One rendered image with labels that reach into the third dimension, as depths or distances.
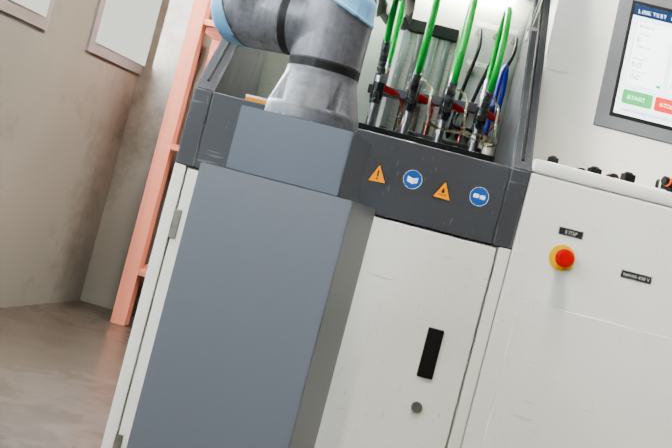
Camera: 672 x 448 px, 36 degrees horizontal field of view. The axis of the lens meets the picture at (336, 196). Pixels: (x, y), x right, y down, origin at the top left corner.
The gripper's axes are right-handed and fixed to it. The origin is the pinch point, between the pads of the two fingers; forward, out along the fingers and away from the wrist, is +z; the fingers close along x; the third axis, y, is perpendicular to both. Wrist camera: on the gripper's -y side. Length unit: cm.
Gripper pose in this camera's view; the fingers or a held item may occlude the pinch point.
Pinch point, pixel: (397, 16)
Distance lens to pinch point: 221.3
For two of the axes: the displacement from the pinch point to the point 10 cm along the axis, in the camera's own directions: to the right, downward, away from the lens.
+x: 9.6, 0.2, -2.6
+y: -2.1, 6.3, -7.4
